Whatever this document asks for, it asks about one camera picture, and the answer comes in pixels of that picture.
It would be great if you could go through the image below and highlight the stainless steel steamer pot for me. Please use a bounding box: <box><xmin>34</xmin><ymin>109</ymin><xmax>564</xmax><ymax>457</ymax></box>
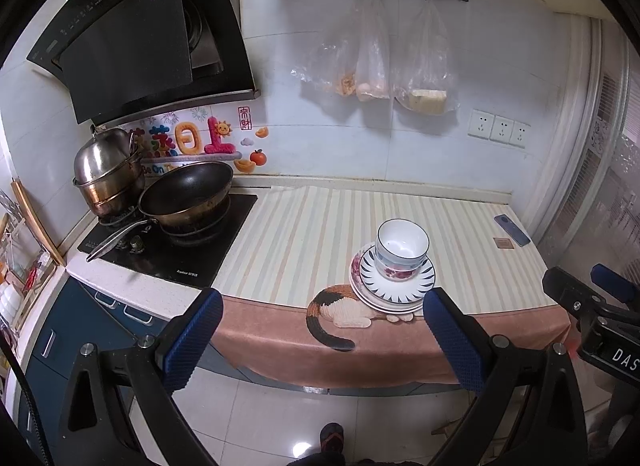
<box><xmin>73</xmin><ymin>127</ymin><xmax>146</xmax><ymax>219</ymax></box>

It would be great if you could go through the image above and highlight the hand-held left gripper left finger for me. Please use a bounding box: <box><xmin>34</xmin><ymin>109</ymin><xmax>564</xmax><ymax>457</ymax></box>
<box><xmin>59</xmin><ymin>288</ymin><xmax>224</xmax><ymax>466</ymax></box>

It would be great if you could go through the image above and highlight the blue kitchen cabinet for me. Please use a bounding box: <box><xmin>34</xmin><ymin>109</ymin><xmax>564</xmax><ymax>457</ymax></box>
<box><xmin>20</xmin><ymin>278</ymin><xmax>476</xmax><ymax>447</ymax></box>

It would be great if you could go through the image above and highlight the striped cat print cloth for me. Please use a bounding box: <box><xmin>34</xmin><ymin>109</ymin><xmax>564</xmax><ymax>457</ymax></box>
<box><xmin>210</xmin><ymin>186</ymin><xmax>573</xmax><ymax>389</ymax></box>

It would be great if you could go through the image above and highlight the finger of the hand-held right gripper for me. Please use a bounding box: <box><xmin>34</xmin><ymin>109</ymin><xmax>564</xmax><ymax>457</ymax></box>
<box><xmin>590</xmin><ymin>263</ymin><xmax>640</xmax><ymax>305</ymax></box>
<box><xmin>542</xmin><ymin>267</ymin><xmax>608</xmax><ymax>327</ymax></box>

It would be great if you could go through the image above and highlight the blue striped white plate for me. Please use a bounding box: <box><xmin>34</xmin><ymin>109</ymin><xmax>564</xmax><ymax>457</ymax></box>
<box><xmin>360</xmin><ymin>243</ymin><xmax>437</xmax><ymax>304</ymax></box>

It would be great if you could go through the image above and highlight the black cable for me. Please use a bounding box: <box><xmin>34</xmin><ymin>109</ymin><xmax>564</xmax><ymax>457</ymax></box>
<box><xmin>0</xmin><ymin>326</ymin><xmax>53</xmax><ymax>466</ymax></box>

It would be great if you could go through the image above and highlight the window frame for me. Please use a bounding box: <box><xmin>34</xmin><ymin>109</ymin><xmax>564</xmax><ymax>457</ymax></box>
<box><xmin>545</xmin><ymin>16</ymin><xmax>640</xmax><ymax>271</ymax></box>

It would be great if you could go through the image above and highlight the wooden kitchen rack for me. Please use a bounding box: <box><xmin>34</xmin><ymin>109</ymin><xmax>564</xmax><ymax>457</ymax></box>
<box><xmin>0</xmin><ymin>191</ymin><xmax>56</xmax><ymax>337</ymax></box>

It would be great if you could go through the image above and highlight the clear plastic bag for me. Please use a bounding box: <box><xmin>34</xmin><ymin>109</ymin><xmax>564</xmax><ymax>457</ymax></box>
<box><xmin>392</xmin><ymin>0</ymin><xmax>461</xmax><ymax>117</ymax></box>
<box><xmin>291</xmin><ymin>0</ymin><xmax>361</xmax><ymax>96</ymax></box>
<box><xmin>354</xmin><ymin>0</ymin><xmax>392</xmax><ymax>101</ymax></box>

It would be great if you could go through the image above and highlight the black range hood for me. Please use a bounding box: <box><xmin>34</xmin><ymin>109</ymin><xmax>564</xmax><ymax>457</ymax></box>
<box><xmin>26</xmin><ymin>0</ymin><xmax>261</xmax><ymax>125</ymax></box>

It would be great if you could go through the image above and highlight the floral bowl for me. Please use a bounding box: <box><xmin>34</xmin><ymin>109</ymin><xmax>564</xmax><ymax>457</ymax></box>
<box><xmin>378</xmin><ymin>258</ymin><xmax>426</xmax><ymax>283</ymax></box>

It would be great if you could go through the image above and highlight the colourful wall sticker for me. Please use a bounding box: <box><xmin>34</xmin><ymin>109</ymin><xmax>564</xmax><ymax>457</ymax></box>
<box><xmin>127</xmin><ymin>113</ymin><xmax>271</xmax><ymax>177</ymax></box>

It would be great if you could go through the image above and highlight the blue smartphone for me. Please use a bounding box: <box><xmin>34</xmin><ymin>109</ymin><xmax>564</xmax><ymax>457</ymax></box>
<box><xmin>494</xmin><ymin>214</ymin><xmax>531</xmax><ymax>247</ymax></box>

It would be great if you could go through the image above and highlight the white bowl with blue rim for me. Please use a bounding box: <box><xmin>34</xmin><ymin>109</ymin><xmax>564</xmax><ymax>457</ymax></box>
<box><xmin>376</xmin><ymin>218</ymin><xmax>431</xmax><ymax>269</ymax></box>

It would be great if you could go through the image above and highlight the black wok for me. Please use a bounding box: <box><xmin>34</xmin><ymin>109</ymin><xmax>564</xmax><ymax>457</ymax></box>
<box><xmin>86</xmin><ymin>161</ymin><xmax>234</xmax><ymax>263</ymax></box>

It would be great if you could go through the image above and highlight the black slipper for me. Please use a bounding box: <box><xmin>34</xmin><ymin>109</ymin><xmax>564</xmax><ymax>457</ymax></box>
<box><xmin>319</xmin><ymin>422</ymin><xmax>346</xmax><ymax>454</ymax></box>

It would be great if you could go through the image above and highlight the white power outlet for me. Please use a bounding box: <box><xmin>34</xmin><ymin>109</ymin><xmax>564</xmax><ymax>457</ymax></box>
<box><xmin>509</xmin><ymin>120</ymin><xmax>531</xmax><ymax>149</ymax></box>
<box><xmin>468</xmin><ymin>110</ymin><xmax>496</xmax><ymax>141</ymax></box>
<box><xmin>490</xmin><ymin>114</ymin><xmax>513</xmax><ymax>144</ymax></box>

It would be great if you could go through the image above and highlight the wooden cutting board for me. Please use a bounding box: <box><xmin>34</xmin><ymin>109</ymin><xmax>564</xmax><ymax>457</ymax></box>
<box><xmin>11</xmin><ymin>181</ymin><xmax>67</xmax><ymax>267</ymax></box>

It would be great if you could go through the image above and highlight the floral plate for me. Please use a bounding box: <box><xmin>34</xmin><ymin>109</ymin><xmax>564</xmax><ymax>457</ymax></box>
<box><xmin>348</xmin><ymin>244</ymin><xmax>386</xmax><ymax>304</ymax></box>

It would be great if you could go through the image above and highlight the black gas stove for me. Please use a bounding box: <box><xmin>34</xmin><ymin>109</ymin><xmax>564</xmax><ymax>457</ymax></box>
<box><xmin>76</xmin><ymin>193</ymin><xmax>259</xmax><ymax>289</ymax></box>

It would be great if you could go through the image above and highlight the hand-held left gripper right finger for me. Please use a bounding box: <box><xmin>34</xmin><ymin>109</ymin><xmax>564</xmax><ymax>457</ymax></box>
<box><xmin>422</xmin><ymin>287</ymin><xmax>586</xmax><ymax>466</ymax></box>

